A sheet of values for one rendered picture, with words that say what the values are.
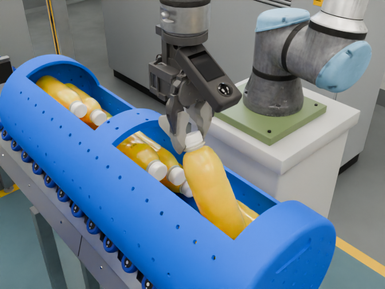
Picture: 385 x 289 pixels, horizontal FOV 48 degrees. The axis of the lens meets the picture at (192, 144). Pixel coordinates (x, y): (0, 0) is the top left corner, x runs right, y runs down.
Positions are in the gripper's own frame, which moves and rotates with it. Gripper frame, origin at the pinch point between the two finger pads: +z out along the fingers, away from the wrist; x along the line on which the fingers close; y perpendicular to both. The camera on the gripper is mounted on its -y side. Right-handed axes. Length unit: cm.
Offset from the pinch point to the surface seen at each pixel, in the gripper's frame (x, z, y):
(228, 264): 8.9, 7.9, -18.4
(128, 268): 10.4, 31.7, 8.3
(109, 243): 10.1, 31.0, 16.4
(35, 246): -2, 127, 123
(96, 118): -4.7, 16.3, 43.5
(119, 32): -138, 78, 244
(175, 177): -4.7, 16.2, 10.7
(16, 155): 10, 35, 69
